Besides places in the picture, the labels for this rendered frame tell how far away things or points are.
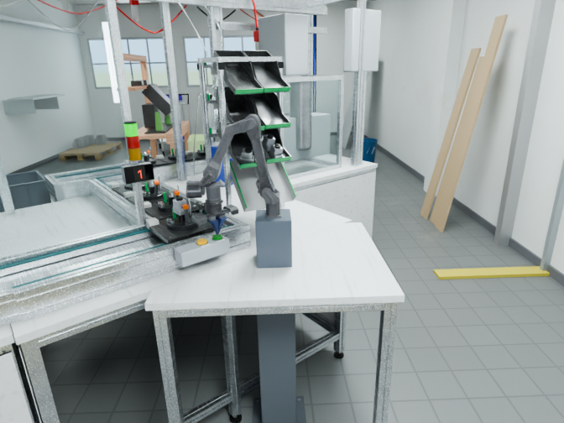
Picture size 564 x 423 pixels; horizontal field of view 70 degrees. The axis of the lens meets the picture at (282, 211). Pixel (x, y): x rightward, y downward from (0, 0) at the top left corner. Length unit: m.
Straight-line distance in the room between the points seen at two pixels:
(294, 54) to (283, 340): 1.88
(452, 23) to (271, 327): 4.32
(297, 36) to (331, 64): 7.23
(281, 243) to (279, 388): 0.70
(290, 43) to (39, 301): 2.12
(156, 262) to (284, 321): 0.57
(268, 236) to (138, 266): 0.50
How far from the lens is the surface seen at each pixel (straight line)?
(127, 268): 1.59
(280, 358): 1.85
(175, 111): 2.90
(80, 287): 1.57
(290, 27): 2.88
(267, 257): 1.60
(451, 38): 5.34
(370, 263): 1.68
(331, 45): 10.13
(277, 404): 2.02
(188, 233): 1.72
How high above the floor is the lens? 1.61
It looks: 20 degrees down
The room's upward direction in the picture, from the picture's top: 1 degrees counter-clockwise
